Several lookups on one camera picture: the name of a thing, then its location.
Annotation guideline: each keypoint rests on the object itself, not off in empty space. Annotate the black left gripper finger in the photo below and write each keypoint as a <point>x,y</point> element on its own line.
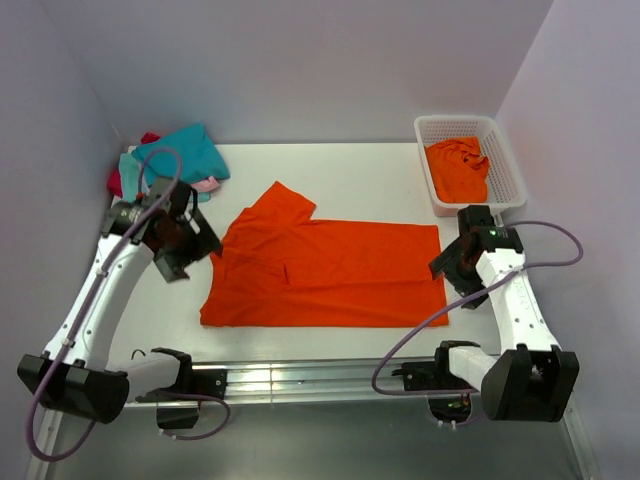
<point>170,266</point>
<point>203,240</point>

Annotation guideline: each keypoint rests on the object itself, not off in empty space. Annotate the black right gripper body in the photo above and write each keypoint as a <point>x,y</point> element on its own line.
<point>465,277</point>

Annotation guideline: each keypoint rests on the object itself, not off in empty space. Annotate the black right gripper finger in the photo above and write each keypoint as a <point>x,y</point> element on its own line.
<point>473,294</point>
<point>451,262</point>

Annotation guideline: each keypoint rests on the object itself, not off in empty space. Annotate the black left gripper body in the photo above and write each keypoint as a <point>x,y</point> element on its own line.
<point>180,247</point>

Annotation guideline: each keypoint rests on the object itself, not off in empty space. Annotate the orange t-shirt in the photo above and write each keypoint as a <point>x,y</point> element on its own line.
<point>281,267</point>
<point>459,170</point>

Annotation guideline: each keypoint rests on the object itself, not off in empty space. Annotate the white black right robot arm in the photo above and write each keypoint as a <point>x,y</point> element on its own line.
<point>532,379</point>

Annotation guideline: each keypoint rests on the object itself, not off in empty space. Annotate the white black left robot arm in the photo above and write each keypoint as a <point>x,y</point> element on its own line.
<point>73,374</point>

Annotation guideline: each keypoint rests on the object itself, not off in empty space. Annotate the pink folded t-shirt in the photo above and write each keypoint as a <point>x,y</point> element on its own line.
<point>206,185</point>

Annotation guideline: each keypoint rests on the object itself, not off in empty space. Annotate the orange t-shirt in basket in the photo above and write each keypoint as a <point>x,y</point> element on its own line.
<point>459,170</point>

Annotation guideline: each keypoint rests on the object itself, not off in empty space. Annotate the red folded t-shirt bottom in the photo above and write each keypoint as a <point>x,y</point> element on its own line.
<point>113,182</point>

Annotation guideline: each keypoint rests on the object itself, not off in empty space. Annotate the mint green folded t-shirt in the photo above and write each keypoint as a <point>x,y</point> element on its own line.
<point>129,170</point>

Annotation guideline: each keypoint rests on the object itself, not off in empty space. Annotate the teal folded t-shirt top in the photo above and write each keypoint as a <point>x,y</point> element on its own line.
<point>200,157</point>

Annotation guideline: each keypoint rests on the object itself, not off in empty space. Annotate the white plastic laundry basket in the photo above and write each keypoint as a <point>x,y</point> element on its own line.
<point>505,184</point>

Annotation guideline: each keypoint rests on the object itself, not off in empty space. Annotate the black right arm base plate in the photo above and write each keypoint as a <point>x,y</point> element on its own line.
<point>449,397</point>

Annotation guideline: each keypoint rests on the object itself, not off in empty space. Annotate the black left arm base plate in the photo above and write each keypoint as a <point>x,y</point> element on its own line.
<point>190,395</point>

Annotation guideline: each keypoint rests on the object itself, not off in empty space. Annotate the aluminium front rail frame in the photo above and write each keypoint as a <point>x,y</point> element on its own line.
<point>320,420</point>

